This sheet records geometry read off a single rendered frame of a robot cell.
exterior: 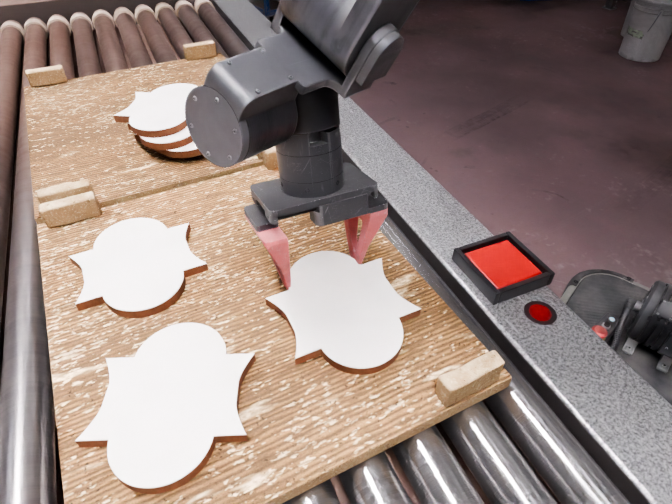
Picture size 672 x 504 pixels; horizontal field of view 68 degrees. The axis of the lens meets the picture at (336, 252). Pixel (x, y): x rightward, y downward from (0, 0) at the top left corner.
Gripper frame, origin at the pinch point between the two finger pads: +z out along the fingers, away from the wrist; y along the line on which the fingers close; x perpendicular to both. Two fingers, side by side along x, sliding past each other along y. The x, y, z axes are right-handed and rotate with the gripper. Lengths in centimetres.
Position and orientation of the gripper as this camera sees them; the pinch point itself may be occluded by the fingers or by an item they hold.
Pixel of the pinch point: (321, 268)
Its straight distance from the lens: 49.4
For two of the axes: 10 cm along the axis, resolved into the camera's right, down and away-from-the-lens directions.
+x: -4.1, -4.5, 7.9
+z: 0.7, 8.5, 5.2
